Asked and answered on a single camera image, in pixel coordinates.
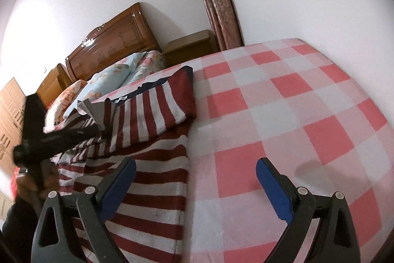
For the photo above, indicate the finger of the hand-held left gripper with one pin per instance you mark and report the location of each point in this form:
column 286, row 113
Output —
column 92, row 130

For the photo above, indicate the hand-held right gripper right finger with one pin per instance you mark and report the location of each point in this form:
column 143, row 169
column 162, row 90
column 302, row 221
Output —
column 274, row 186

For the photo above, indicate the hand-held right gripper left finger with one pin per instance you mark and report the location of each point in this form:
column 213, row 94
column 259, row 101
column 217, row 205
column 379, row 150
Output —
column 118, row 186

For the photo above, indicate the navy red white striped sweater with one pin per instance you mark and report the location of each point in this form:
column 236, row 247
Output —
column 154, row 139

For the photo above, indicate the person's left forearm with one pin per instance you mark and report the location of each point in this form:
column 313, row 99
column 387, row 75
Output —
column 18, row 226

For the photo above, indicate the person's left hand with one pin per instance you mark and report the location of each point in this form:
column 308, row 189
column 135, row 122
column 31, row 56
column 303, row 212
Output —
column 47, row 176

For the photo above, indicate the pink floral pillow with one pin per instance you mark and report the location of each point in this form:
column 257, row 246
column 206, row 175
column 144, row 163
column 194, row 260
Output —
column 64, row 102

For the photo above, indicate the light wooden wardrobe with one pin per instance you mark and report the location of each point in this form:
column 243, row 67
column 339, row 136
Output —
column 10, row 121

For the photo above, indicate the glossy brown wooden nightstand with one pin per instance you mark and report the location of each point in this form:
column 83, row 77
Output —
column 54, row 84

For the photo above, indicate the pink checked bed sheet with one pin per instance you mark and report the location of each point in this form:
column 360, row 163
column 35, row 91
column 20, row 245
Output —
column 277, row 127

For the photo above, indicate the light blue floral pillow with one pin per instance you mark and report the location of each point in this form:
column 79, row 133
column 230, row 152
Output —
column 123, row 72

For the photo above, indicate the carved wooden headboard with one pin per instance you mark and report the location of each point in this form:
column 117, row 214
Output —
column 117, row 41

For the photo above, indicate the light wooden nightstand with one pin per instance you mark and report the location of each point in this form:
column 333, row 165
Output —
column 190, row 45

